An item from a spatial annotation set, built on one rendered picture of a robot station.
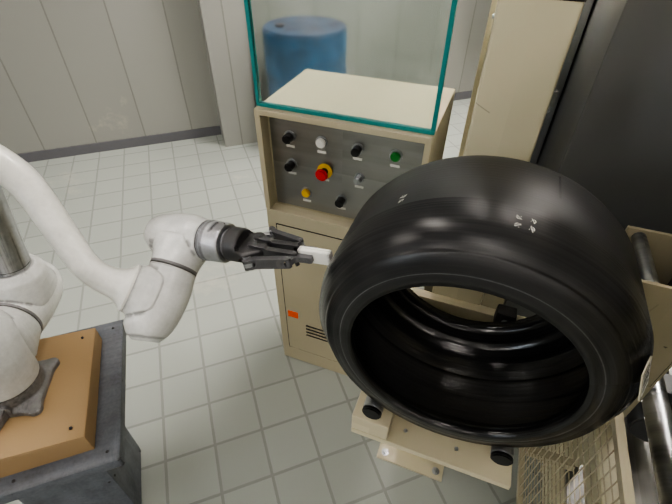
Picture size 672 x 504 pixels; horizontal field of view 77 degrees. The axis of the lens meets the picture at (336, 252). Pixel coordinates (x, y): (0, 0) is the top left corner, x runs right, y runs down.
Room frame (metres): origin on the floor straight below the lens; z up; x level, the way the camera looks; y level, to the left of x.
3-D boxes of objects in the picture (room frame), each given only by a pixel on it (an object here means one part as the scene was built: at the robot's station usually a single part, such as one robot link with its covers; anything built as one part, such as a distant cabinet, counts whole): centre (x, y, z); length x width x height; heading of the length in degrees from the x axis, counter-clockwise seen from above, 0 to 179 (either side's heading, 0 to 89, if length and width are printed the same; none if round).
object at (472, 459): (0.59, -0.28, 0.80); 0.37 x 0.36 x 0.02; 69
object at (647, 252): (0.66, -0.71, 1.05); 0.20 x 0.15 x 0.30; 159
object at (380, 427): (0.64, -0.14, 0.84); 0.36 x 0.09 x 0.06; 159
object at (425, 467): (0.84, -0.35, 0.01); 0.27 x 0.27 x 0.02; 69
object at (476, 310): (0.76, -0.34, 0.90); 0.40 x 0.03 x 0.10; 69
